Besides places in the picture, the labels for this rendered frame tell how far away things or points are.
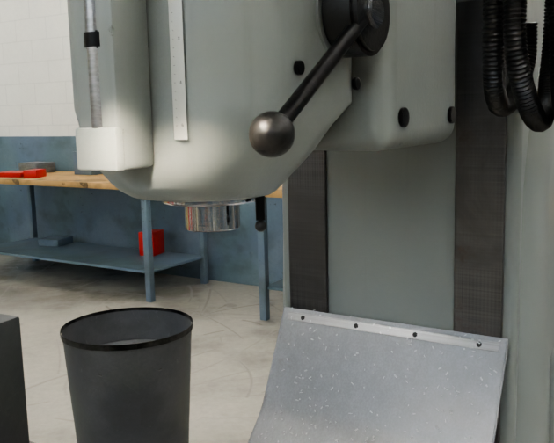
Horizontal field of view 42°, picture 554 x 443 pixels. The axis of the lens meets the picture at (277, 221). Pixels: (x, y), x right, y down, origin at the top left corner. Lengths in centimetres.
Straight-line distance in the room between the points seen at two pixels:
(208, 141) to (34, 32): 688
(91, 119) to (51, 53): 668
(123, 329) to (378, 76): 238
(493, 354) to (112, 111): 58
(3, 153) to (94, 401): 542
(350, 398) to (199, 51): 59
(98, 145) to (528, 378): 63
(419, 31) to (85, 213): 637
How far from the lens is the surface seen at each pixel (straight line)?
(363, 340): 98
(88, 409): 264
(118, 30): 52
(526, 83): 71
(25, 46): 748
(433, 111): 75
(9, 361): 99
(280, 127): 46
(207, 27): 52
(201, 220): 60
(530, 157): 92
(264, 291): 483
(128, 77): 52
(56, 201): 726
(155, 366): 253
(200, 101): 52
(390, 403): 96
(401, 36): 67
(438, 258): 94
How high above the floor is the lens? 138
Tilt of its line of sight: 9 degrees down
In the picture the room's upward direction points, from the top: 1 degrees counter-clockwise
